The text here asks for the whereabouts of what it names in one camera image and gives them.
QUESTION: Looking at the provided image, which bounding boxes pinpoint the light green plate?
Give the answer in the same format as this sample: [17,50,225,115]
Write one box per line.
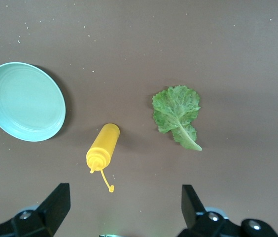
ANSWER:
[0,62,67,142]

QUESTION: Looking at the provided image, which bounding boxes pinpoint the yellow squeeze bottle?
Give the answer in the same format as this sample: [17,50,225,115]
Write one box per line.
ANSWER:
[86,123,121,193]

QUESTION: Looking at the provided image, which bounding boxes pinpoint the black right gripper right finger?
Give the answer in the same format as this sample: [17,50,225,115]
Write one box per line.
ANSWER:
[177,184,278,237]

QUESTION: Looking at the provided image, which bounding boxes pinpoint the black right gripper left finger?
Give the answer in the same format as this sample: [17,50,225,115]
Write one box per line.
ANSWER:
[0,183,71,237]

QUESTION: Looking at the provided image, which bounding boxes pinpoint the green lettuce leaf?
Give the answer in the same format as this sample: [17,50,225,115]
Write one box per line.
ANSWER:
[152,85,203,152]

